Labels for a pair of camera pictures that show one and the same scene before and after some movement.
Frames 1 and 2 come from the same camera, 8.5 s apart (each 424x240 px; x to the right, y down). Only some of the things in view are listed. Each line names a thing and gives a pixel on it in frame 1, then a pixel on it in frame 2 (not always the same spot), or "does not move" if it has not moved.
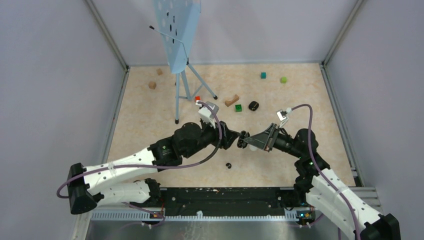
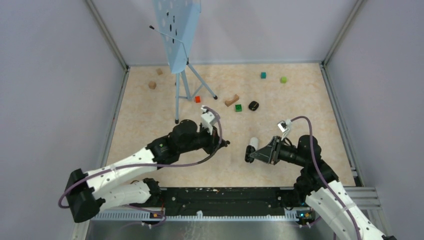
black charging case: [241, 143] -> [250, 149]
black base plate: [225, 200] does not move
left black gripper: [228, 136] -> [216, 145]
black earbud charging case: [253, 105] does not move
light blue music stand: [179, 19] does not move
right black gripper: [265, 140] -> [270, 152]
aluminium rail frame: [164, 225] does not move
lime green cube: [283, 80] does not move
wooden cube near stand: [152, 85] does not move
